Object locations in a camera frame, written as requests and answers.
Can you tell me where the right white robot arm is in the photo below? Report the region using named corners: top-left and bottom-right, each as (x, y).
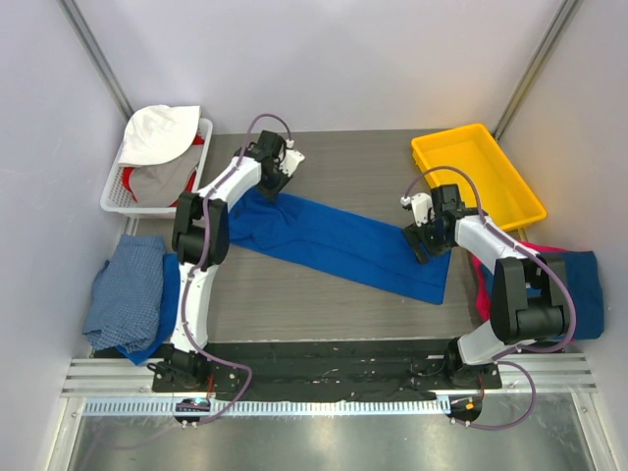
top-left (400, 184), bottom-right (575, 389)

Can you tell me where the red cloth in basket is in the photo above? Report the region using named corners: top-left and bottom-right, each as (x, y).
top-left (121, 132), bottom-right (205, 208)

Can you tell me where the blue printed t shirt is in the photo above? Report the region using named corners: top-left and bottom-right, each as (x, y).
top-left (229, 189), bottom-right (450, 305)

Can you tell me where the blue cloth under checkered shirt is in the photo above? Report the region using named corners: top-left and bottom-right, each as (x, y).
top-left (117, 252), bottom-right (181, 365)

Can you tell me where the corner metal post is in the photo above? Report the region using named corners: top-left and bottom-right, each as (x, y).
top-left (57, 0), bottom-right (134, 119)
top-left (493, 0), bottom-right (583, 142)

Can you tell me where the aluminium rail frame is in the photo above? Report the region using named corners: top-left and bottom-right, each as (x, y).
top-left (47, 341), bottom-right (619, 470)

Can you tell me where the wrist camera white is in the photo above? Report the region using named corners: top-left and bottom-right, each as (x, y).
top-left (400, 192), bottom-right (433, 227)
top-left (279, 139), bottom-right (305, 178)

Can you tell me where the yellow plastic tray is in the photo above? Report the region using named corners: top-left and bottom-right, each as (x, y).
top-left (411, 124), bottom-right (547, 232)

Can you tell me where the right corner metal post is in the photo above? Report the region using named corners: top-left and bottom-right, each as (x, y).
top-left (493, 0), bottom-right (583, 142)

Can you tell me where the white plastic basket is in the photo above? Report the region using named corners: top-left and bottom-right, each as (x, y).
top-left (100, 117), bottom-right (213, 219)

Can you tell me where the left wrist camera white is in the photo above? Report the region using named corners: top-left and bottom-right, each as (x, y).
top-left (279, 139), bottom-right (305, 178)

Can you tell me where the grey cloth in basket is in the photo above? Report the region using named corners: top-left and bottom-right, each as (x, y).
top-left (131, 146), bottom-right (205, 211)

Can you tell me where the purple cable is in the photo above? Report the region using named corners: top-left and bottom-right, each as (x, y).
top-left (399, 165), bottom-right (578, 430)
top-left (181, 112), bottom-right (297, 426)

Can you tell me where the folded navy t shirt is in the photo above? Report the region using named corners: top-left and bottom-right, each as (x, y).
top-left (478, 249), bottom-right (605, 341)

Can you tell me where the left corner metal post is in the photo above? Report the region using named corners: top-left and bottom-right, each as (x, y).
top-left (57, 0), bottom-right (134, 119)

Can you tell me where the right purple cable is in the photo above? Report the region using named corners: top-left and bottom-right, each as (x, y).
top-left (399, 165), bottom-right (578, 430)

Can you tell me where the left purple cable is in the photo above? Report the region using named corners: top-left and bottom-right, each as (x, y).
top-left (181, 112), bottom-right (297, 426)

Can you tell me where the blue checkered shirt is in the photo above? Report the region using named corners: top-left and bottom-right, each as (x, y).
top-left (82, 235), bottom-right (166, 352)

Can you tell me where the pink t shirt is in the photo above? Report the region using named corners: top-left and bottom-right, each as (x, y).
top-left (471, 241), bottom-right (564, 322)

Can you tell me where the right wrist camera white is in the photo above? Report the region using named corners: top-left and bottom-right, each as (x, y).
top-left (400, 192), bottom-right (433, 227)

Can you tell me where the white cloth in basket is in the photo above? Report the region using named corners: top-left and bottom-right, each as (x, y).
top-left (118, 105), bottom-right (201, 167)

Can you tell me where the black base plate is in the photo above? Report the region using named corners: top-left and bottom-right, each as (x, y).
top-left (92, 338), bottom-right (565, 426)

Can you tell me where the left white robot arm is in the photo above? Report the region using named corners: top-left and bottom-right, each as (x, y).
top-left (162, 131), bottom-right (304, 392)

